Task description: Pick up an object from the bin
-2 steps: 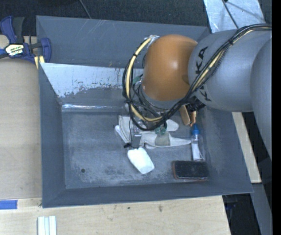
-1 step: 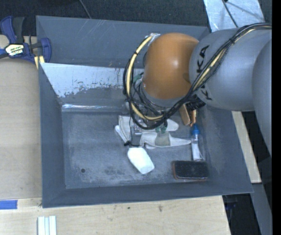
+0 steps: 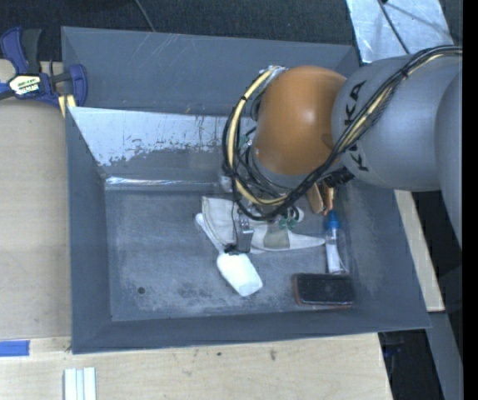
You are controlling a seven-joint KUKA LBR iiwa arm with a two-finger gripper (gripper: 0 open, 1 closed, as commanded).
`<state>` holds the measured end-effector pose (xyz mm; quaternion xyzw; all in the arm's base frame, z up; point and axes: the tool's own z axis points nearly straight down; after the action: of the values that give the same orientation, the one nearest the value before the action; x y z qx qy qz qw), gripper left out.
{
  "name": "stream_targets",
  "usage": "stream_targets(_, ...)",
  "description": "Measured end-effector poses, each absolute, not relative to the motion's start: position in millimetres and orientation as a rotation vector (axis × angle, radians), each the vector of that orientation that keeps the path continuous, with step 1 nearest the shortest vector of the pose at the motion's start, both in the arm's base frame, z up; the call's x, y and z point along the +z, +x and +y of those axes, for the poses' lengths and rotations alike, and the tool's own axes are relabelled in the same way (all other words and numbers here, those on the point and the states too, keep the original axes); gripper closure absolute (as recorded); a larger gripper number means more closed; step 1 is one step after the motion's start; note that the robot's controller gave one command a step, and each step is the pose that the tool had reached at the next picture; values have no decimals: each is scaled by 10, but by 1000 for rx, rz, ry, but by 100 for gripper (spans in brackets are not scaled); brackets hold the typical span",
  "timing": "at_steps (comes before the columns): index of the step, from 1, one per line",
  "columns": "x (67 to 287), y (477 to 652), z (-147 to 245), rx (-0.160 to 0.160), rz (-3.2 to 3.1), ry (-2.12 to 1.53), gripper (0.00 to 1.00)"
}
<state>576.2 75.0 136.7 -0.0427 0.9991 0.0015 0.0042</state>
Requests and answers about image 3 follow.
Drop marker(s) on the pale grey metal gripper finger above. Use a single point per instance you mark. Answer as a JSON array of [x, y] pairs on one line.
[[245, 238]]

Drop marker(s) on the white cloth with beige patch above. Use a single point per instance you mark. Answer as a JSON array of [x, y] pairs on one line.
[[222, 219]]

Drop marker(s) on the white oblong plastic bottle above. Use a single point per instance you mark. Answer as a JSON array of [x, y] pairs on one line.
[[239, 273]]

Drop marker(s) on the orange-brown small object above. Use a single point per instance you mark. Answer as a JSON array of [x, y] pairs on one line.
[[316, 198]]

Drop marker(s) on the clear plastic bottle blue cap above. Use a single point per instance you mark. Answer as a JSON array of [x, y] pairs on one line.
[[333, 248]]

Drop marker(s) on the grey metal bin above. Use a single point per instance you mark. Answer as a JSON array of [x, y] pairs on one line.
[[160, 265]]

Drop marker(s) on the dark brown flat block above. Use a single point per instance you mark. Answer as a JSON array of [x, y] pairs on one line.
[[324, 289]]

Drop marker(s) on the pale wood flat board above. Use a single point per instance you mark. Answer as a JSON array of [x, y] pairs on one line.
[[26, 223]]

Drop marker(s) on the black cylinder on white bracket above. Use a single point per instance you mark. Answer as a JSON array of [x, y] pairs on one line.
[[339, 177]]

